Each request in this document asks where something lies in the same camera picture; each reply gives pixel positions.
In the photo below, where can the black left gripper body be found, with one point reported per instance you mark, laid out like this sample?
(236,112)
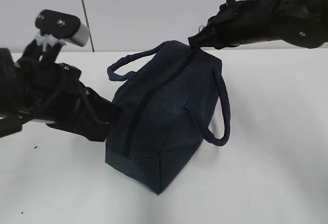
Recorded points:
(54,95)

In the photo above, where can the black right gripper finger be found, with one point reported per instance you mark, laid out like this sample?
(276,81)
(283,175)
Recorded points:
(204,38)

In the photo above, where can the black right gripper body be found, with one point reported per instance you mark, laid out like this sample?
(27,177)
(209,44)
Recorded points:
(240,23)

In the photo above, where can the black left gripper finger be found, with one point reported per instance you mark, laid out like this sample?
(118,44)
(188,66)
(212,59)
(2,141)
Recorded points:
(108,113)

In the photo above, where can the dark navy insulated lunch bag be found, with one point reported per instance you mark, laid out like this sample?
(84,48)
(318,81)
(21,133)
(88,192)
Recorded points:
(172,98)

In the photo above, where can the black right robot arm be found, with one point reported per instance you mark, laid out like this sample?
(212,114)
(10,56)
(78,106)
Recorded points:
(302,23)

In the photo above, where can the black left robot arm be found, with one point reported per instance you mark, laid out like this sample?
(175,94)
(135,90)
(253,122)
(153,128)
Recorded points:
(11,122)

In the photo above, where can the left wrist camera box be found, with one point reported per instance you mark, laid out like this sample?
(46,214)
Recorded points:
(63,26)

